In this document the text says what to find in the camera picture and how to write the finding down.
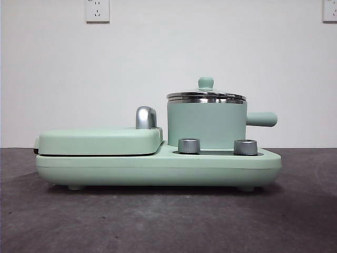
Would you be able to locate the glass pot lid green knob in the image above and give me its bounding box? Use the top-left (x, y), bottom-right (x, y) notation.
top-left (167, 76), bottom-right (248, 102)

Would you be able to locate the mint green steamer pot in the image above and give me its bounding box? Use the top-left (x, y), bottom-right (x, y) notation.
top-left (166, 99), bottom-right (279, 148)

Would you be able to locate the white wall socket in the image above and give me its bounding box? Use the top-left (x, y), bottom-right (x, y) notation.
top-left (322, 0), bottom-right (337, 23)
top-left (85, 0), bottom-right (110, 24)

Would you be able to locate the silver cover handle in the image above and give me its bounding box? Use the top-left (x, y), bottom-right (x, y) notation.
top-left (135, 105), bottom-right (158, 130)

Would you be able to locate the silver control knob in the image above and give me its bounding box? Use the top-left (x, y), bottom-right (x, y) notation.
top-left (233, 139), bottom-right (258, 156)
top-left (177, 138), bottom-right (201, 154)

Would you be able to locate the mint green breakfast machine base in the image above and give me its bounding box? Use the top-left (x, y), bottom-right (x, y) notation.
top-left (35, 139), bottom-right (282, 191)

